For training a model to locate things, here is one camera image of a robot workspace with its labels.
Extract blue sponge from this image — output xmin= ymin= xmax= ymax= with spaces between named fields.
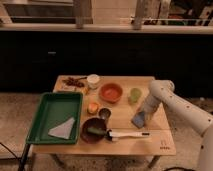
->
xmin=131 ymin=111 xmax=145 ymax=128

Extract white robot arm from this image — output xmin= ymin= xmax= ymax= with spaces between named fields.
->
xmin=141 ymin=80 xmax=213 ymax=171

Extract red bowl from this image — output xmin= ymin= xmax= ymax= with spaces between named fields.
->
xmin=99 ymin=83 xmax=123 ymax=103

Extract dark maroon bowl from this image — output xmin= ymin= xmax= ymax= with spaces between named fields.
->
xmin=81 ymin=118 xmax=107 ymax=143

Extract green plastic cup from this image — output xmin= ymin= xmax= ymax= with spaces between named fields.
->
xmin=128 ymin=88 xmax=142 ymax=104

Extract wooden table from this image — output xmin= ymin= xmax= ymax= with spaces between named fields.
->
xmin=33 ymin=76 xmax=176 ymax=159

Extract small metal cup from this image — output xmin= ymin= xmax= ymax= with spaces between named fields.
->
xmin=99 ymin=108 xmax=111 ymax=120

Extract white dish brush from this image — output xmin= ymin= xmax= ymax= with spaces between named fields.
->
xmin=107 ymin=130 xmax=150 ymax=141

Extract green cucumber toy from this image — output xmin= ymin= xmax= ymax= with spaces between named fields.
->
xmin=87 ymin=127 xmax=106 ymax=135

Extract white cup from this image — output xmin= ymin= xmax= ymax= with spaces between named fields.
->
xmin=87 ymin=74 xmax=100 ymax=89

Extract brown dried branch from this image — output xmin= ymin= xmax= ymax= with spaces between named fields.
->
xmin=63 ymin=77 xmax=85 ymax=88

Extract grey folded cloth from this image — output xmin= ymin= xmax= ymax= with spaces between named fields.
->
xmin=48 ymin=117 xmax=75 ymax=139

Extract green plastic tray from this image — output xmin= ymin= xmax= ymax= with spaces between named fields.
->
xmin=26 ymin=92 xmax=83 ymax=145

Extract black cable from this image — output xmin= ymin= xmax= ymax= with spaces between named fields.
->
xmin=0 ymin=142 xmax=32 ymax=171

